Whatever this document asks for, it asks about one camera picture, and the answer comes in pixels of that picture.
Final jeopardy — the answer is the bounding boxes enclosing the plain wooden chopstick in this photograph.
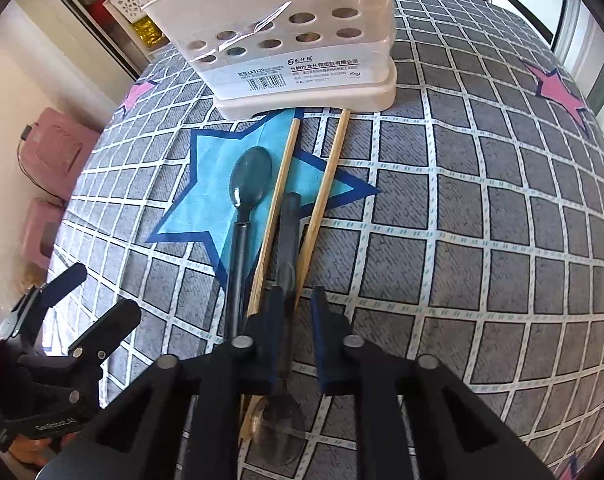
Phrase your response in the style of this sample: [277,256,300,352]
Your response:
[240,118,304,450]
[293,110,351,309]

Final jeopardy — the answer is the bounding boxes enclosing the beige utensil holder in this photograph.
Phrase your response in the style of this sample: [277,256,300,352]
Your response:
[144,0,396,120]

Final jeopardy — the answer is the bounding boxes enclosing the pink plastic stool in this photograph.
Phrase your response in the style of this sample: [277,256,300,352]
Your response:
[18,107,99,202]
[21,198,64,270]

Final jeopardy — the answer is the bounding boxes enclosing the black handled dark spoon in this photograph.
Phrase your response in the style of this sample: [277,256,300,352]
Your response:
[224,146,273,340]

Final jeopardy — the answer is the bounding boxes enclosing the person's hand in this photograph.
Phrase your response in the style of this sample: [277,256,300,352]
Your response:
[6,432,78,468]

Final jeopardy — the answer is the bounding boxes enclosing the grey checked tablecloth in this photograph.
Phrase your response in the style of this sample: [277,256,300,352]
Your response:
[43,0,604,474]

